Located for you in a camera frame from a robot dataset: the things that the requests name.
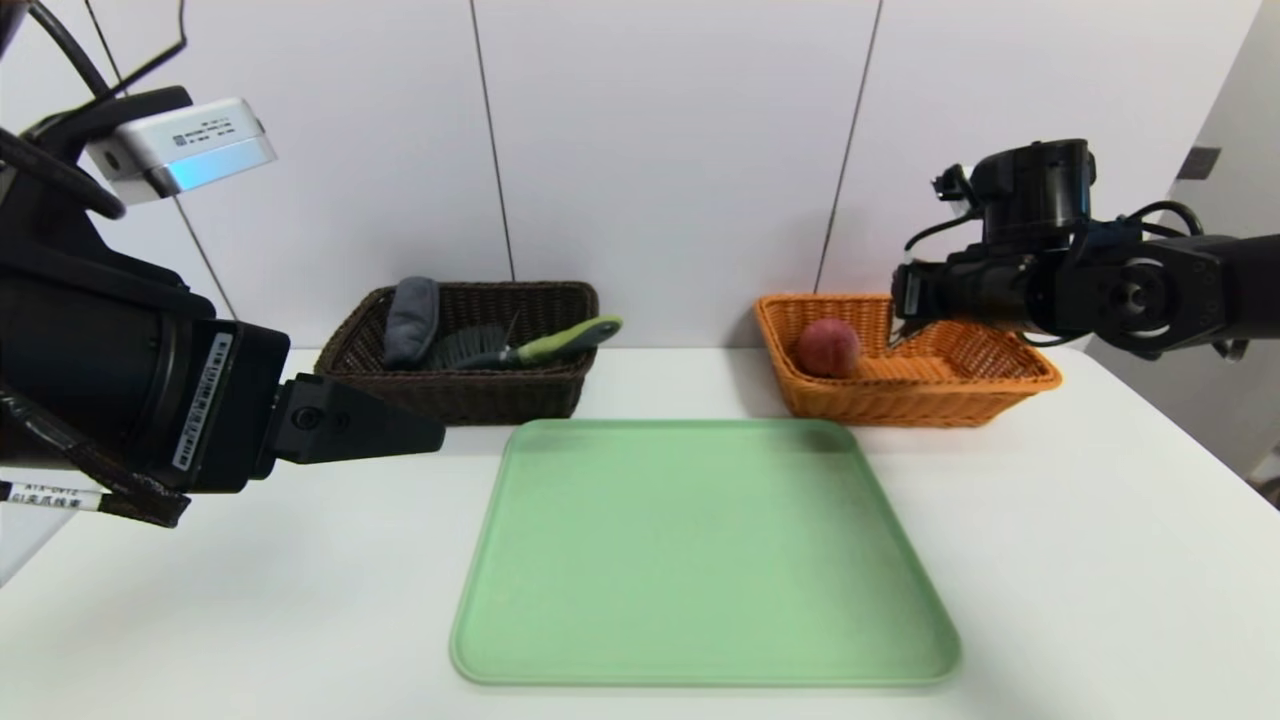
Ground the pink peach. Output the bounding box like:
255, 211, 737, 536
797, 318, 862, 379

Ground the dark grey towel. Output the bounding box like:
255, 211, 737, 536
383, 277, 441, 368

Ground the thin black cable tie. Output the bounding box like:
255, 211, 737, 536
100, 0, 189, 99

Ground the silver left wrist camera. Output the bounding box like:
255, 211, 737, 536
85, 97, 280, 207

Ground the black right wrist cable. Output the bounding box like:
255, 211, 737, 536
903, 198, 1208, 263

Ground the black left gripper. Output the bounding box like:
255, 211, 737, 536
0, 272, 446, 495

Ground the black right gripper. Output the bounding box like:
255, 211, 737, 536
888, 261, 1028, 349

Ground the light green plastic tray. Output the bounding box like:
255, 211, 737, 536
450, 418, 963, 688

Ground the dark brown wicker basket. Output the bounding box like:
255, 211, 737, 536
315, 281, 599, 426

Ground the black brush with green handle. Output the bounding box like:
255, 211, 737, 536
430, 316, 623, 373

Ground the orange wicker basket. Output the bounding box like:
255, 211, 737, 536
753, 293, 1063, 429

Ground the white cable label tag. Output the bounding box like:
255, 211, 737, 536
0, 481, 107, 514

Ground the black braided cable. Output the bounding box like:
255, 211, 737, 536
0, 385, 192, 530

